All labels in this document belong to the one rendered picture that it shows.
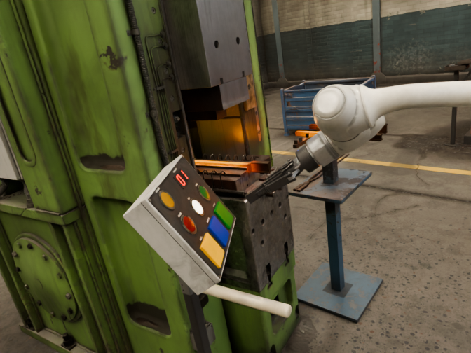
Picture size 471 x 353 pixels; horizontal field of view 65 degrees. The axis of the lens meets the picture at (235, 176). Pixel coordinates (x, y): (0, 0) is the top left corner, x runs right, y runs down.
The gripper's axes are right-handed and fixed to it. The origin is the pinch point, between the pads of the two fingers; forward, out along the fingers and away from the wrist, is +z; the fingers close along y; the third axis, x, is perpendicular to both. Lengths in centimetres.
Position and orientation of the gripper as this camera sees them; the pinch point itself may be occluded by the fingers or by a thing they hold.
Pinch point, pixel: (256, 193)
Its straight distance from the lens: 111.6
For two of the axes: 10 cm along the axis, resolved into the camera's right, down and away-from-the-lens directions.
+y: 1.2, -3.7, 9.2
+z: -7.7, 5.5, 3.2
